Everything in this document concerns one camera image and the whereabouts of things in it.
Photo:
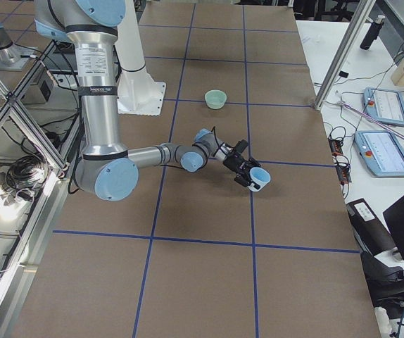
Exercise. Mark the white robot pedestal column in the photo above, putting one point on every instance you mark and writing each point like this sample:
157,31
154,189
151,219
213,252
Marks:
138,92

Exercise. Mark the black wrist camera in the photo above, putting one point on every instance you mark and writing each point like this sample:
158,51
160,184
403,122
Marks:
239,148

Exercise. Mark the grey power supply box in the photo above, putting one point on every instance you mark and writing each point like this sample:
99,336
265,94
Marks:
39,90

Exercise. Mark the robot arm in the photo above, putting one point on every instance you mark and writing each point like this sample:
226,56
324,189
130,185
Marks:
113,80

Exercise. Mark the blue teach pendant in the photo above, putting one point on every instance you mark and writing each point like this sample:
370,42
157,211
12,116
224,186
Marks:
384,105
381,153

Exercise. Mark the aluminium frame post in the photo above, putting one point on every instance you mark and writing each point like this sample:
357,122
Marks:
346,44

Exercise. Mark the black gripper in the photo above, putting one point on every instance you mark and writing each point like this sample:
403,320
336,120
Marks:
233,164

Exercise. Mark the black bottle on desk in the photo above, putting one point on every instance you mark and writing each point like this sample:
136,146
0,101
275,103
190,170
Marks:
372,33

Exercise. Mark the light blue plastic cup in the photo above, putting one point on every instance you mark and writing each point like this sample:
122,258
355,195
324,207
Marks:
259,179

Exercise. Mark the far blue teach pendant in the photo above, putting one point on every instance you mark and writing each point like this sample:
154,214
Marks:
384,105

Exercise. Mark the near blue teach pendant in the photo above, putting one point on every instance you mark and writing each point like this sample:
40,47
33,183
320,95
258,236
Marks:
381,153

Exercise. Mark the green ceramic bowl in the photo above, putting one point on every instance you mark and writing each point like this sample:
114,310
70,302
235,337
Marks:
215,99

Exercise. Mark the reacher grabber stick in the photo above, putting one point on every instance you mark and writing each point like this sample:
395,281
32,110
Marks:
371,119

